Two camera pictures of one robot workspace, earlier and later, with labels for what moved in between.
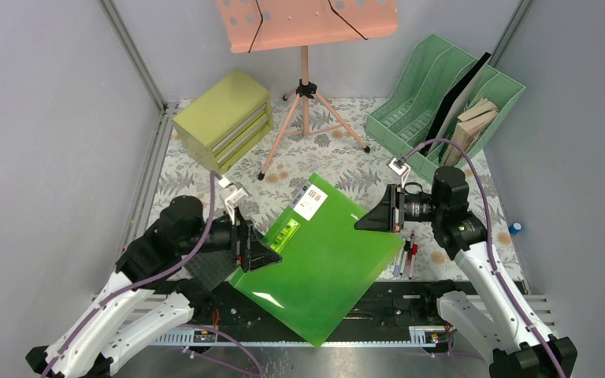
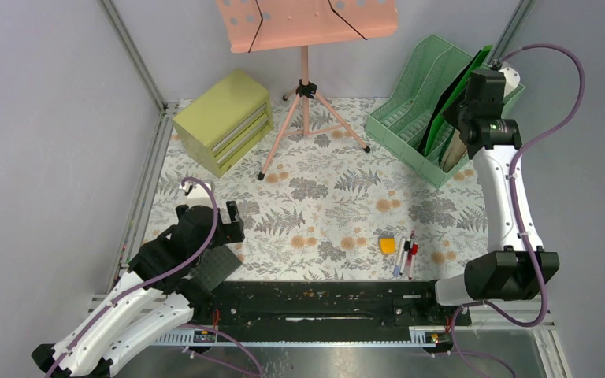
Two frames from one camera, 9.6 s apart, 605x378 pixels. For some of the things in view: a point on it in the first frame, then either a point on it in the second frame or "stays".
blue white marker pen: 397,266 stays
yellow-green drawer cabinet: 226,122 stays
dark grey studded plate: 211,268 stays
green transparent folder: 329,269 -> 448,96
